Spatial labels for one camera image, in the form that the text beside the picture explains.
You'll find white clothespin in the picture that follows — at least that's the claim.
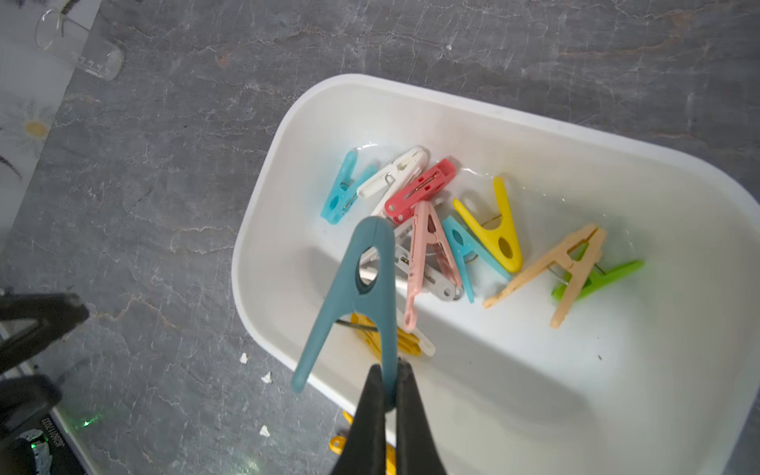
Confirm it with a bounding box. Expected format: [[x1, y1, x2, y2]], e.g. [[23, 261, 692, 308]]
[[357, 146, 429, 218], [396, 309, 437, 356]]

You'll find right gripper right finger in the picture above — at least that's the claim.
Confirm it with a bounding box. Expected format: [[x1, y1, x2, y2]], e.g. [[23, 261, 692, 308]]
[[396, 358, 447, 475]]

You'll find yellow clothespin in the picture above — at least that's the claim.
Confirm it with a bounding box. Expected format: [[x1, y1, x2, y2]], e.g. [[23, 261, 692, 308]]
[[350, 314, 423, 361], [453, 177, 524, 274], [330, 411, 397, 475]]

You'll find clear glass cup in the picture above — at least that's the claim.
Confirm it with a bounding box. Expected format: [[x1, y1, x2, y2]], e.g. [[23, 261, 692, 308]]
[[35, 9, 125, 81]]

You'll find tan clothespin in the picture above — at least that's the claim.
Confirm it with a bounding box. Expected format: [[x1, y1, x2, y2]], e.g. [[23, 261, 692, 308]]
[[483, 223, 607, 330]]

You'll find grey clothespin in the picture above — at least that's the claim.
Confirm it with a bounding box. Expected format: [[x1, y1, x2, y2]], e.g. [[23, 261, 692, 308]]
[[360, 220, 463, 302]]

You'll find pink clothespin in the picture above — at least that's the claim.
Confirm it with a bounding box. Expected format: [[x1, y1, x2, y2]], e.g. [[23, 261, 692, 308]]
[[403, 200, 463, 334]]

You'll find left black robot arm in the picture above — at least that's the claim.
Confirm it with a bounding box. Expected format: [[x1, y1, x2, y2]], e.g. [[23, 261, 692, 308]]
[[1, 290, 89, 474]]

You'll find green clothespin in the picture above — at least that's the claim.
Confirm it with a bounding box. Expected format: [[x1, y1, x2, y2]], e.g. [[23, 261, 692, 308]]
[[551, 260, 645, 303]]

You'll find white clothespin bottom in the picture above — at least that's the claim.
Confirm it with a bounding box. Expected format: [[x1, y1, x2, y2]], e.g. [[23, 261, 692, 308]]
[[396, 309, 437, 356]]

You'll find red clothespin pile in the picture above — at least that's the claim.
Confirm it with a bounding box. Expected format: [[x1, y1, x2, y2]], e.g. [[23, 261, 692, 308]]
[[384, 158, 456, 225]]

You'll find dark teal clothespin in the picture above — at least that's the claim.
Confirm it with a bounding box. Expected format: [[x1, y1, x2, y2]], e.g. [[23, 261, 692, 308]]
[[291, 217, 398, 411]]

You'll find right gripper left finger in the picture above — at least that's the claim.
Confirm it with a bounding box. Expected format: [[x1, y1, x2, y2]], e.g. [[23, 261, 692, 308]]
[[332, 364, 386, 475]]

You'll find white storage box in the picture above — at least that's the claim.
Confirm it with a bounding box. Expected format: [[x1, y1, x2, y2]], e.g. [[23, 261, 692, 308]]
[[232, 74, 759, 474]]

